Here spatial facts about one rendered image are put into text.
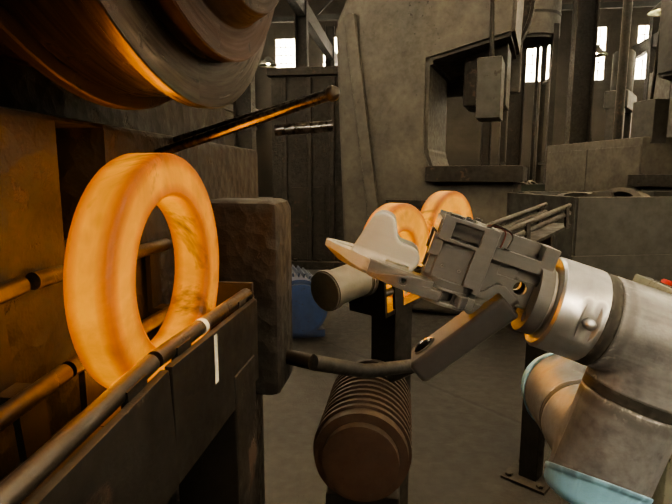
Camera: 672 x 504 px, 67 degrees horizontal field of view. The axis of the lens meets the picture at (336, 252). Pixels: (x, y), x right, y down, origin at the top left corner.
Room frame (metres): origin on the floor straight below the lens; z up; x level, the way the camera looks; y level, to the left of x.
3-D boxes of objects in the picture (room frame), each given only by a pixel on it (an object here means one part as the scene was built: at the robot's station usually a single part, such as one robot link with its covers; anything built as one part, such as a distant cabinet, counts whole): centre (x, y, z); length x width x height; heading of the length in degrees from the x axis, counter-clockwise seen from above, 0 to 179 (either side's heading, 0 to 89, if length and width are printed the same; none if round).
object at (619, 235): (2.65, -1.48, 0.39); 1.03 x 0.83 x 0.77; 97
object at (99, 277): (0.40, 0.14, 0.75); 0.18 x 0.03 x 0.18; 172
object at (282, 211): (0.63, 0.11, 0.68); 0.11 x 0.08 x 0.24; 82
